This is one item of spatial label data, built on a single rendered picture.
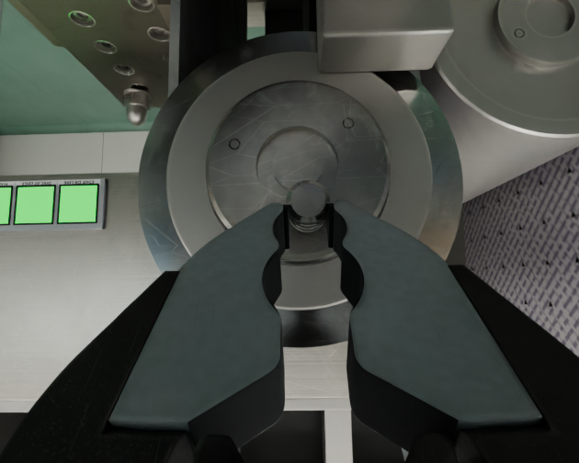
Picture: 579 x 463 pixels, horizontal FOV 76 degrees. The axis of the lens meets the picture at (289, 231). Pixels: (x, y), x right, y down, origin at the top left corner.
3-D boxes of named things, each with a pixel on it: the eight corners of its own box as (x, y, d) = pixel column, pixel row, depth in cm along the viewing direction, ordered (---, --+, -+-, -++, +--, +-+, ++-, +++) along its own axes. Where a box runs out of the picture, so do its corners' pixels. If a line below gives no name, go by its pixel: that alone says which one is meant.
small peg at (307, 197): (339, 203, 12) (304, 231, 12) (332, 219, 14) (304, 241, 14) (311, 170, 12) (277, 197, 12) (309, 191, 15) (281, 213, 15)
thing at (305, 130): (370, 62, 15) (411, 240, 14) (362, 87, 17) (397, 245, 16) (191, 95, 15) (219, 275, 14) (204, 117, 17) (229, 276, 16)
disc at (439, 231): (448, 21, 18) (480, 344, 16) (445, 28, 18) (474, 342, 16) (141, 37, 18) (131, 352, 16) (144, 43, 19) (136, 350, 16)
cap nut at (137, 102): (144, 87, 50) (143, 118, 50) (155, 100, 54) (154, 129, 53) (118, 88, 51) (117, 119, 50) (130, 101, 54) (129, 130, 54)
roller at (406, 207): (422, 43, 17) (444, 306, 15) (349, 188, 42) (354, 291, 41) (167, 56, 17) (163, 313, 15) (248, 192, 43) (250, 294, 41)
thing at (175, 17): (185, -215, 21) (177, 97, 18) (247, 49, 44) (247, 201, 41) (176, -214, 21) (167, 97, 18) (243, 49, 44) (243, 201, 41)
